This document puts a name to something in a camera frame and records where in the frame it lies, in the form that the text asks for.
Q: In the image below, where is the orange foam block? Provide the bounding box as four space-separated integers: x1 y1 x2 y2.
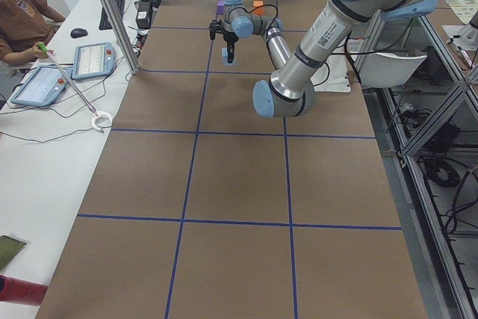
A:
253 0 264 8

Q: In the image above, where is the far blue teach pendant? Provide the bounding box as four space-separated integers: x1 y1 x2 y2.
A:
72 42 116 80

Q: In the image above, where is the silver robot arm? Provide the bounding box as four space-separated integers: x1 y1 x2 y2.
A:
209 0 438 117

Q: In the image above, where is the red cylinder bottle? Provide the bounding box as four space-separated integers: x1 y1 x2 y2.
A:
1 275 49 306

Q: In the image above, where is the near blue teach pendant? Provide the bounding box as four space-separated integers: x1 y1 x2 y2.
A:
10 66 68 107

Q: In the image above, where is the black keyboard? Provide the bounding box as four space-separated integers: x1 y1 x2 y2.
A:
98 0 126 31

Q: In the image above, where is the person in brown shirt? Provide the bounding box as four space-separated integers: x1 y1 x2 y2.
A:
1 0 66 66

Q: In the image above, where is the blue teach pendant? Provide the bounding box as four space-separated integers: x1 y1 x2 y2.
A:
10 66 68 107
72 42 116 80

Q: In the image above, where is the black power adapter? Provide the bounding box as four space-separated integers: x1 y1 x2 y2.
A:
136 1 152 30

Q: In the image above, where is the black computer mouse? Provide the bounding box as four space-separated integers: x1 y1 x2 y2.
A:
70 28 88 39

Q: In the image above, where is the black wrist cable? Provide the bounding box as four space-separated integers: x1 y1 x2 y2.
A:
246 4 280 32

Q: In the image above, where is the metal reach stick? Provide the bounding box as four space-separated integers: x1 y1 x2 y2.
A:
37 42 99 118

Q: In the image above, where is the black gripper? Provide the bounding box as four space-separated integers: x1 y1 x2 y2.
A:
208 19 239 64

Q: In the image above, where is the light blue foam block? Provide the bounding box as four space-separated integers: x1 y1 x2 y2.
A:
221 47 236 66

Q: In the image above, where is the purple foam block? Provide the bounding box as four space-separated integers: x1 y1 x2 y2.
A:
217 0 226 16

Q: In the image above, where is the white tape ring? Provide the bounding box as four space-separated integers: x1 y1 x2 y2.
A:
91 111 113 134

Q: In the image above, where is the aluminium frame post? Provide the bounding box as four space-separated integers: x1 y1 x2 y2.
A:
100 0 140 75

